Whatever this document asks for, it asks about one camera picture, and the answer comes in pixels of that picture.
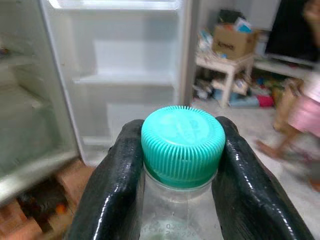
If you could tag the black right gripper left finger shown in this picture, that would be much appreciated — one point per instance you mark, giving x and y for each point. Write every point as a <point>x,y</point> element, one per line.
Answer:
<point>110,190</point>

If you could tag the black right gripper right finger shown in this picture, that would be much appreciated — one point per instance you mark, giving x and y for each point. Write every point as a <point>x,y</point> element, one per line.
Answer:
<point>250,190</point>

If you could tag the clear bottle with teal cap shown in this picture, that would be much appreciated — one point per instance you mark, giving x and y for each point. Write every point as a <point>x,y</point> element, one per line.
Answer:
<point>180,150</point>

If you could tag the white fridge door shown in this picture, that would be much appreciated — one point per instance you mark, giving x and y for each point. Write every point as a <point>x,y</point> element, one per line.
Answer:
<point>120,75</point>

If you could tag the pink storage box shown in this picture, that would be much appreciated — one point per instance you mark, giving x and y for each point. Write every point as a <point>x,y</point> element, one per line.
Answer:
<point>265,100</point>

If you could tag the brown paper bag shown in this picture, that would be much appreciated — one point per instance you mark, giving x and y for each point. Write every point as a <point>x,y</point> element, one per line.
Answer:
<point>286,106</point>

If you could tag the person in pink skirt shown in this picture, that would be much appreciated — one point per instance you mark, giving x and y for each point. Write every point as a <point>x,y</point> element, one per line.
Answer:
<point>303,100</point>

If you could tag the white side table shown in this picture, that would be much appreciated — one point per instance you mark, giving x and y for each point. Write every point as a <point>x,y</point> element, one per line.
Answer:
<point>228,70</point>

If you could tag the white tv bench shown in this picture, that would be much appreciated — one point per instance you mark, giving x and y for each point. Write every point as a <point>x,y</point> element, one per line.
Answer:
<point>282,67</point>

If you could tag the brown cardboard box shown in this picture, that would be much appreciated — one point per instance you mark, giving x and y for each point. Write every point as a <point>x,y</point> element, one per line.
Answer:
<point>233,41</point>

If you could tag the black television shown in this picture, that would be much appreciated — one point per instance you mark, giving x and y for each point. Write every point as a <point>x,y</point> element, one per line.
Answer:
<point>291,30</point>

